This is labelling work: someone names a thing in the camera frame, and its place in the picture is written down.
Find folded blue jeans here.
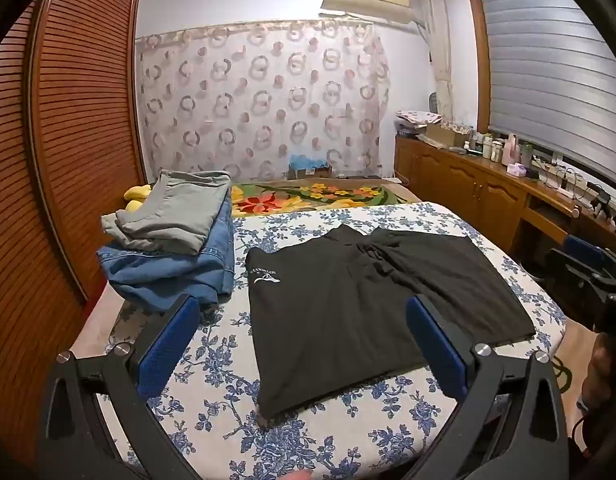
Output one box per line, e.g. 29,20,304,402
97,192,236,306

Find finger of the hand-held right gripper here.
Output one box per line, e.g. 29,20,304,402
562,236,613,265
544,247,597,287

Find folded grey pants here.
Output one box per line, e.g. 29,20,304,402
101,170,232,255

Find grey window blind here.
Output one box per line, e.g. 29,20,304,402
475,0,616,186

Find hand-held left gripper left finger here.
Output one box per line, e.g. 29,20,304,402
35,294,203,480

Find folded floral cloth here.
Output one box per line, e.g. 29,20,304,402
395,109,443,133

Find colourful floral blanket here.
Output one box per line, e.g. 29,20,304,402
230,180,419,218

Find person's right hand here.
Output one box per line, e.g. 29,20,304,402
582,332,616,411

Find green cord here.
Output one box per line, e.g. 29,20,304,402
552,355,574,396

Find row of toiletry bottles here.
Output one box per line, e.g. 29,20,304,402
462,130,534,166

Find black pants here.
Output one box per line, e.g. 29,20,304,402
244,225,537,418

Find small dark box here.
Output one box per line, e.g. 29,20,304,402
288,167,333,181

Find white corner curtain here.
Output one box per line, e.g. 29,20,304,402
418,0,453,121

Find wooden louvred wardrobe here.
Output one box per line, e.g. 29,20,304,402
0,0,149,461

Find yellow plush toy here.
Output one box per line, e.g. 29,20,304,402
124,185,154,216

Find blue floral bed sheet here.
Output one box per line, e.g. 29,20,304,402
68,201,568,480

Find ring patterned curtain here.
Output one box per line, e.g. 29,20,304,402
136,19,391,183

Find blue cloth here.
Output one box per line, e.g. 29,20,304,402
288,154,329,173

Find cardboard box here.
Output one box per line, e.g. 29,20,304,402
425,122,471,147

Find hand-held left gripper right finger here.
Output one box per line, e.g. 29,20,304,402
405,294,571,480

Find wooden side cabinet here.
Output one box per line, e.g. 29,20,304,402
394,135,616,261

